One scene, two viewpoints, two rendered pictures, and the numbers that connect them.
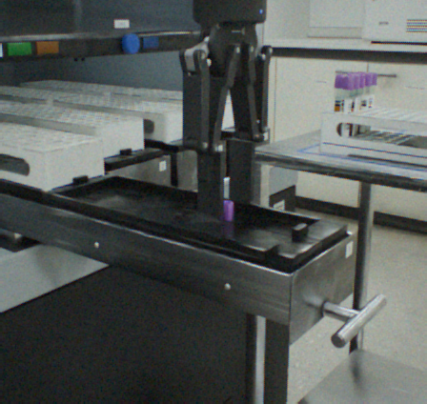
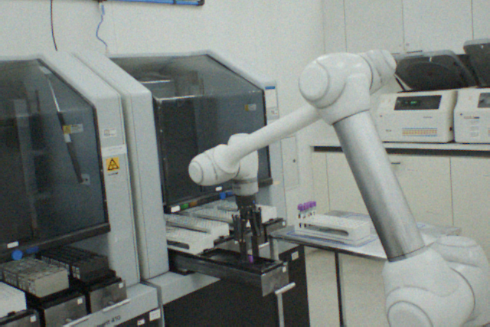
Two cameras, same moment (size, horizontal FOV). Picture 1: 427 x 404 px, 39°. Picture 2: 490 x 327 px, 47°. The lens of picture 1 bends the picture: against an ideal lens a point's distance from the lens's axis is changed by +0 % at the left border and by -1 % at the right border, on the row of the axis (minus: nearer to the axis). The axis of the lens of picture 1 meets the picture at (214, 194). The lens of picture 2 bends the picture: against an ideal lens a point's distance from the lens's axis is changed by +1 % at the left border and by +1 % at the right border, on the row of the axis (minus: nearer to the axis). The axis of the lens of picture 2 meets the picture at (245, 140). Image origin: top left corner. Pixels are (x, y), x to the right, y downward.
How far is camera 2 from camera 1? 1.37 m
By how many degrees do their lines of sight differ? 13
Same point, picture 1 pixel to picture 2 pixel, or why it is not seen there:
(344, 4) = (373, 110)
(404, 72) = (404, 161)
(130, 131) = (223, 228)
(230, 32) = (246, 207)
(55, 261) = (197, 279)
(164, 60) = not seen: hidden behind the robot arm
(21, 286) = (187, 287)
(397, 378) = not seen: outside the picture
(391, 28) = (393, 133)
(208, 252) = (241, 271)
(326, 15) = not seen: hidden behind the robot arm
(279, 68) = (328, 158)
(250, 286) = (252, 279)
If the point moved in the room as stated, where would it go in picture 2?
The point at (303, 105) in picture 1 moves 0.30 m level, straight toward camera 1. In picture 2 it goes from (345, 182) to (341, 190)
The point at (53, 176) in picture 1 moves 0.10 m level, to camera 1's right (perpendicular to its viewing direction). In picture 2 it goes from (197, 250) to (223, 248)
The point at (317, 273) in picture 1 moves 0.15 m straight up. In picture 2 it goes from (271, 276) to (267, 232)
